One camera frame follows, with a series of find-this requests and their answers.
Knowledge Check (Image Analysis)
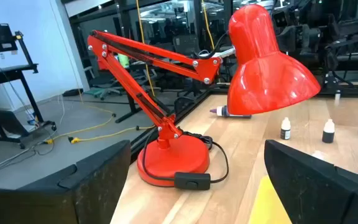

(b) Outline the black lamp cable with switch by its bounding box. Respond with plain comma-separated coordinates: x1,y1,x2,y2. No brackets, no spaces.
141,30,230,191

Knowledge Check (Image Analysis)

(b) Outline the yellow hanging cable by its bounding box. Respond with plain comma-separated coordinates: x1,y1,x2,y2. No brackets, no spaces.
201,0,216,50
135,0,155,97

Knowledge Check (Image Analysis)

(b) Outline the office chair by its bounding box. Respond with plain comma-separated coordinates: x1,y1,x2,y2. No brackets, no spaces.
84,65,124,100

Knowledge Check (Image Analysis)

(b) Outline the black rolling stand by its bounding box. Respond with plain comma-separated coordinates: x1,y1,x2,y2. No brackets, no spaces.
0,23,57,149

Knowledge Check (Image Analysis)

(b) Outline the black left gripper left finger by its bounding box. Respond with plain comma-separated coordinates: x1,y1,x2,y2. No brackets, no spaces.
0,139,132,224

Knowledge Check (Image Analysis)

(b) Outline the yellow extension cable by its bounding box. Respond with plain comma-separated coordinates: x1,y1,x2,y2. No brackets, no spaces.
44,105,155,146

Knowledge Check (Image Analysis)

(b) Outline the red desk lamp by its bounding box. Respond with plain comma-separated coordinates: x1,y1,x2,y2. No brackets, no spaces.
87,3,322,187

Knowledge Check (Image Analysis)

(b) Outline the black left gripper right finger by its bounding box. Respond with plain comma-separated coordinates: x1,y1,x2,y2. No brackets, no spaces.
264,139,358,224

